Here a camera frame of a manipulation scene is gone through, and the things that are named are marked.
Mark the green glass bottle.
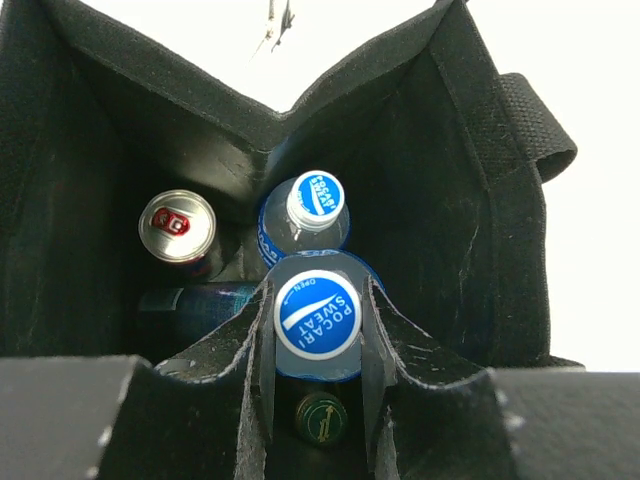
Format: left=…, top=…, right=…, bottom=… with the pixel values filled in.
left=294, top=391, right=349, bottom=447

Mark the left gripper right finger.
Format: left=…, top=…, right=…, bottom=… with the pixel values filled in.
left=361, top=278, right=518, bottom=479

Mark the black canvas bag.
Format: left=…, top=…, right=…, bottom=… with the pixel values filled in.
left=1, top=1, right=577, bottom=368

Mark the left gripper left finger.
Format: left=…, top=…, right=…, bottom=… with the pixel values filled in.
left=99, top=281, right=275, bottom=479

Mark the energy drink can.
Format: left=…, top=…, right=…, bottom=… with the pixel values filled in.
left=138, top=189, right=240, bottom=278

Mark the plastic water bottle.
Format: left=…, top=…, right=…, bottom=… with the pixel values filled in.
left=256, top=170, right=351, bottom=269
left=267, top=249, right=379, bottom=383

